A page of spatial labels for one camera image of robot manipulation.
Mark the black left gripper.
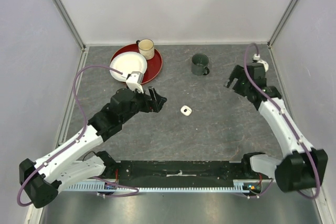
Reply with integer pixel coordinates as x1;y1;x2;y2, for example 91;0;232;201
121;86;166;123

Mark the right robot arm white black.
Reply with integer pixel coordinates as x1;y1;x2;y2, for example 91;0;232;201
225;62;328;193

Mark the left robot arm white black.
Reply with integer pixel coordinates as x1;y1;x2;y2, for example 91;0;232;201
17;87;167;208

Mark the dark green mug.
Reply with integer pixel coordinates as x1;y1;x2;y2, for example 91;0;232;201
191;54;210;76

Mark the white paper plate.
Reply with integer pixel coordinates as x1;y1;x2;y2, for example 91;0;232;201
110;51;147;82

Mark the cream ceramic mug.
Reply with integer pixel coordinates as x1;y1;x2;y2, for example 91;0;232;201
136;39;155;60

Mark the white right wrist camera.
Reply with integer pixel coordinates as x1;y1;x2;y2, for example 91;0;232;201
253;54;269;72

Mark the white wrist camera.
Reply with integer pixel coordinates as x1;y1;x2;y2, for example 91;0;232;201
253;54;269;72
126;71;144;93

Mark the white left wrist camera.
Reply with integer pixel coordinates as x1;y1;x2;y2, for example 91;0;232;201
126;71;144;93

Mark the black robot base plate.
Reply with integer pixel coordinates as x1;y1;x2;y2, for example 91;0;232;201
99;150;274;190

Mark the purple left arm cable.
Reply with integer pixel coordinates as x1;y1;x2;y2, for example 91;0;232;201
17;65;124;207

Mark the slotted grey cable duct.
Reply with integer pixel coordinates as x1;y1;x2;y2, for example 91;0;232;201
65;179;261;193

